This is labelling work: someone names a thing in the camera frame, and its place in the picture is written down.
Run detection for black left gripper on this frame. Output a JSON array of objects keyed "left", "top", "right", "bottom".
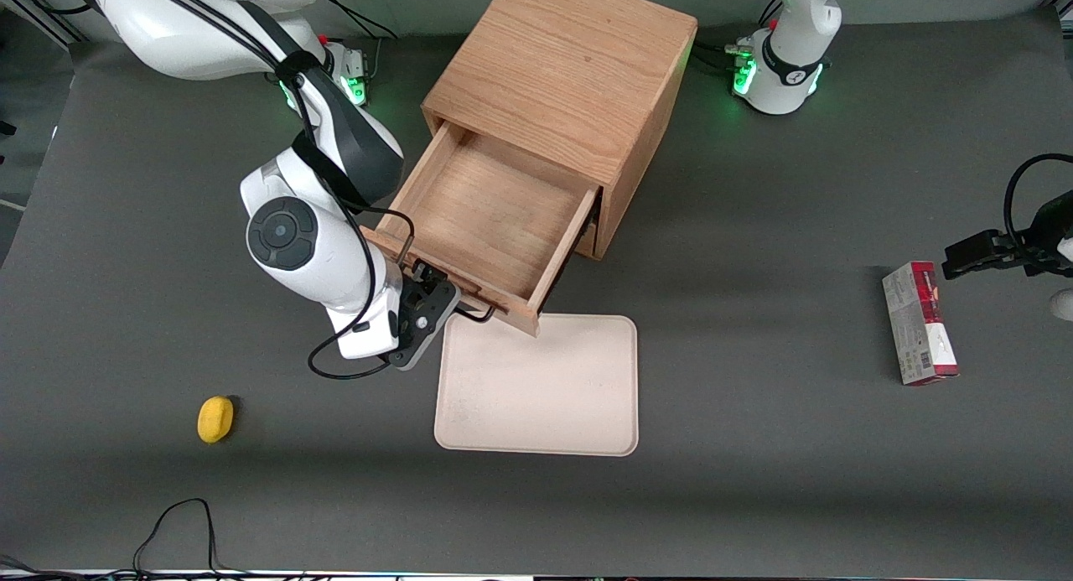
[{"left": 941, "top": 190, "right": 1073, "bottom": 281}]

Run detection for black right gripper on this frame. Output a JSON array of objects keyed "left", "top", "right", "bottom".
[{"left": 401, "top": 261, "right": 450, "bottom": 335}]

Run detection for black metal drawer handle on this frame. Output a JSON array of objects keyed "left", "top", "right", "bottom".
[{"left": 402, "top": 229, "right": 498, "bottom": 324}]

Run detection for wooden drawer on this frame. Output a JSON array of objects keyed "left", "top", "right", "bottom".
[
  {"left": 361, "top": 119, "right": 604, "bottom": 338},
  {"left": 573, "top": 214, "right": 602, "bottom": 260}
]

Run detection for wooden drawer cabinet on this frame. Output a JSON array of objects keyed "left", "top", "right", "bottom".
[{"left": 421, "top": 0, "right": 699, "bottom": 262}]

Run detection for red and white carton box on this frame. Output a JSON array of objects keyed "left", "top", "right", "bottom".
[{"left": 881, "top": 261, "right": 961, "bottom": 387}]

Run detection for beige plastic tray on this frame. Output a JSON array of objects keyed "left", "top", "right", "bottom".
[{"left": 433, "top": 311, "right": 640, "bottom": 458}]

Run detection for yellow lemon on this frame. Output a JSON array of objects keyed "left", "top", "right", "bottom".
[{"left": 197, "top": 396, "right": 236, "bottom": 444}]

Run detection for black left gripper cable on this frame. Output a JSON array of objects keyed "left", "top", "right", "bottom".
[{"left": 1003, "top": 153, "right": 1073, "bottom": 248}]

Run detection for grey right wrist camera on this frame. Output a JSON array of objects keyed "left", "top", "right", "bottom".
[{"left": 386, "top": 288, "right": 463, "bottom": 372}]

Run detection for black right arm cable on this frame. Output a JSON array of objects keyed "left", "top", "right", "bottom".
[{"left": 126, "top": 0, "right": 417, "bottom": 381}]

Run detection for black right base cables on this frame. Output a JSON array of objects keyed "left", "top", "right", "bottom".
[{"left": 319, "top": 0, "right": 402, "bottom": 84}]

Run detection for black base cables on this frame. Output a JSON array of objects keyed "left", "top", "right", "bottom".
[
  {"left": 319, "top": 0, "right": 402, "bottom": 84},
  {"left": 694, "top": 0, "right": 785, "bottom": 72}
]

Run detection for black left base cables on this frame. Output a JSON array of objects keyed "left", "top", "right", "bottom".
[{"left": 694, "top": 0, "right": 785, "bottom": 72}]

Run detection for black cable loop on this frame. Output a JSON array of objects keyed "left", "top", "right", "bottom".
[{"left": 0, "top": 497, "right": 313, "bottom": 581}]

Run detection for aluminium frame rail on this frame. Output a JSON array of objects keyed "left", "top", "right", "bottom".
[{"left": 0, "top": 0, "right": 88, "bottom": 50}]

